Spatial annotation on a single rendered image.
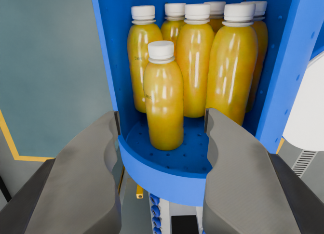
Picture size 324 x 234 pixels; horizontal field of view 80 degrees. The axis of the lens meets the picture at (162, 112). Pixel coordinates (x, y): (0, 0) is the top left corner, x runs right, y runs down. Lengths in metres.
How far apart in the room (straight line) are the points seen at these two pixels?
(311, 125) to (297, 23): 0.37
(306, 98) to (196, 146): 0.26
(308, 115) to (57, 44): 1.47
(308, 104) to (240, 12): 0.29
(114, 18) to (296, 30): 0.25
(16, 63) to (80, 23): 0.59
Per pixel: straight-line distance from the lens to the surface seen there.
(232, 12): 0.30
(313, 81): 0.49
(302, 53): 0.24
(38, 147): 2.19
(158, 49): 0.29
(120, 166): 1.16
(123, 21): 0.38
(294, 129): 0.54
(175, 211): 0.80
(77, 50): 1.55
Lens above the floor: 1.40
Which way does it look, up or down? 59 degrees down
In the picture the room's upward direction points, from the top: 180 degrees clockwise
